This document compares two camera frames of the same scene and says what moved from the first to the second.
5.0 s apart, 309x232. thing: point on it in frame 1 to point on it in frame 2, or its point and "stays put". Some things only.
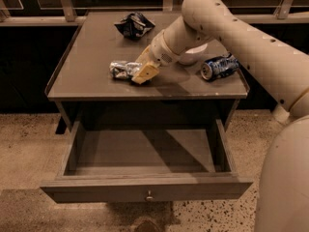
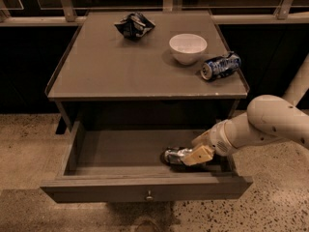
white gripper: [159, 51] to [217, 140]
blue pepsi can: [218, 67] stays put
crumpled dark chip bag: [134, 26] stays put
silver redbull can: [124, 69] to [173, 156]
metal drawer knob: [149, 197] stays put
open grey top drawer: [147, 166] stays put
